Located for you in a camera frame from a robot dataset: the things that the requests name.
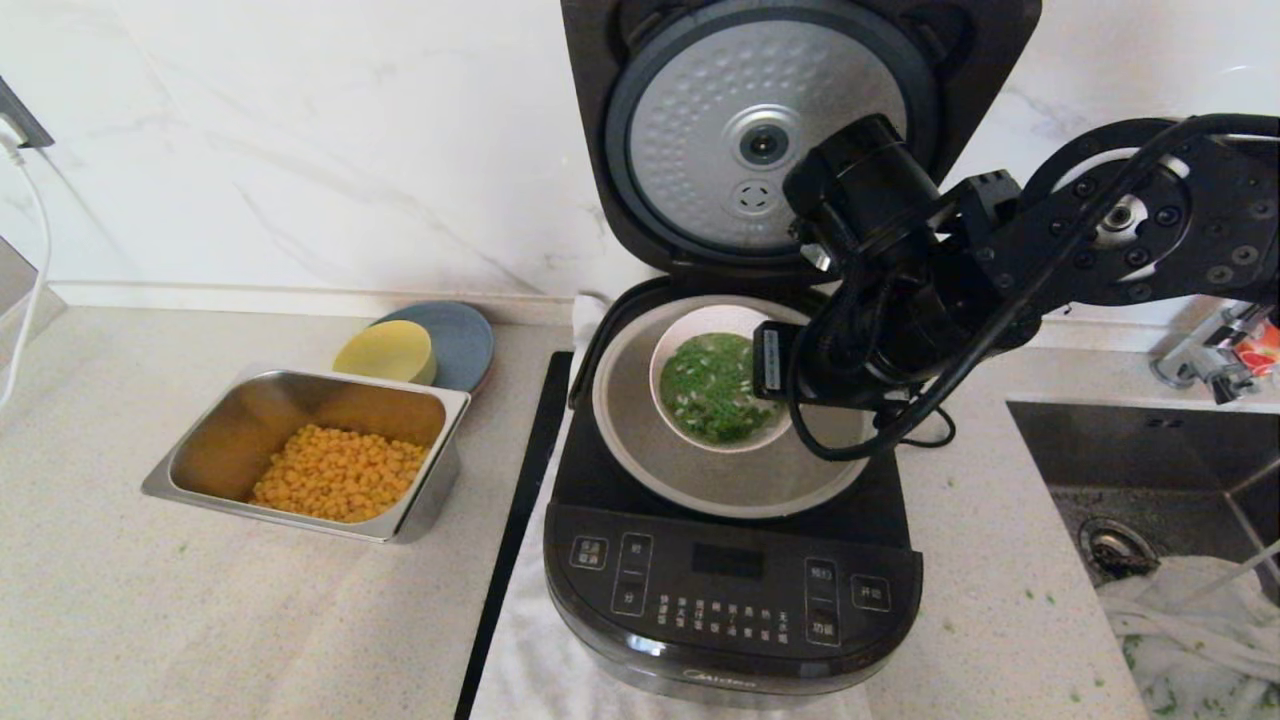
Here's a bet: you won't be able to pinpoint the chrome faucet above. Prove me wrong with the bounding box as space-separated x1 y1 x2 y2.
1150 300 1280 406

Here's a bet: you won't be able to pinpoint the white power cable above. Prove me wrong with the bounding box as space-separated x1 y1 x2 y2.
0 120 56 416

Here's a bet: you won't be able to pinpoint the metal sink drain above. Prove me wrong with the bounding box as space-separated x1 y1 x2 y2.
1078 517 1161 581

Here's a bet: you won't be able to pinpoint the white towel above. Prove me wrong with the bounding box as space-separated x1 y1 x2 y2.
470 295 871 720

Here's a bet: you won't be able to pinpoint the yellow bowl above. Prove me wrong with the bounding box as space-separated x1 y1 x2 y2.
332 320 438 388

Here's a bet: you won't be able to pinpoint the pink bowl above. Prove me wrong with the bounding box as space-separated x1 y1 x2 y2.
648 303 798 454

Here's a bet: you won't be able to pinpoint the grey metal panel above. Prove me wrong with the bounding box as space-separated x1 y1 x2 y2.
0 235 69 376

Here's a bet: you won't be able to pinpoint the yellow corn kernels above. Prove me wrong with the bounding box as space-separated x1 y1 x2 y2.
250 423 431 524

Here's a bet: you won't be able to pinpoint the black rice cooker lid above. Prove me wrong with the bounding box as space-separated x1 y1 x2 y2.
558 0 1041 291

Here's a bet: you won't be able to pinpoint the stainless steel tray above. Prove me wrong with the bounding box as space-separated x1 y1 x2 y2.
140 368 471 546

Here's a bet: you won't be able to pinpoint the red orange packet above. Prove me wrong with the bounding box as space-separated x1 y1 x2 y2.
1235 320 1280 379

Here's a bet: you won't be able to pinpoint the chopped green scallions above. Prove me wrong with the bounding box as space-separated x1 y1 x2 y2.
660 333 786 446

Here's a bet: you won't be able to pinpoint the white cloth with green bits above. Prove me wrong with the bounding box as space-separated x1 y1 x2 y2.
1095 555 1280 720

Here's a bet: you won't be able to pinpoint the dark wall socket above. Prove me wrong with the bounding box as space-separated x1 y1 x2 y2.
0 75 59 153

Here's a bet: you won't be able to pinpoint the black power cord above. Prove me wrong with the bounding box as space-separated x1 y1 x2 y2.
880 395 954 448

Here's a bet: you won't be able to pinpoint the blue grey plate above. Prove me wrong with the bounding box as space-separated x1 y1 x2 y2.
372 300 497 396

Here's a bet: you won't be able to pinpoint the grey inner cooking pot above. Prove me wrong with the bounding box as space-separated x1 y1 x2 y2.
592 294 876 519

